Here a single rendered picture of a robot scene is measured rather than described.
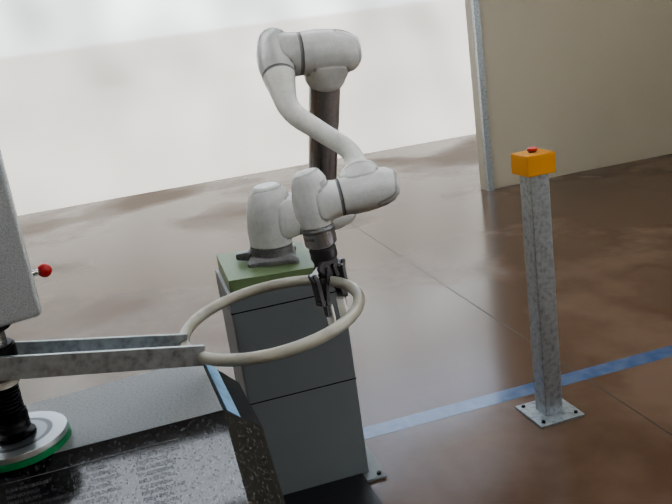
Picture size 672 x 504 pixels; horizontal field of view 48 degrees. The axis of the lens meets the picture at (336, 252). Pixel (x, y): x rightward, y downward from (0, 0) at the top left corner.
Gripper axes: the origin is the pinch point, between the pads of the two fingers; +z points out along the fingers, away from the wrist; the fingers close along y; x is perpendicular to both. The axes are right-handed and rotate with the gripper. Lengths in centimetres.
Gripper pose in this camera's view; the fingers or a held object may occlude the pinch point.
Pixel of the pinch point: (336, 312)
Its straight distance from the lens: 212.1
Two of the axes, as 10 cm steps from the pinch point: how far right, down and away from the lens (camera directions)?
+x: 7.3, 0.5, -6.8
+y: -6.5, 3.6, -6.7
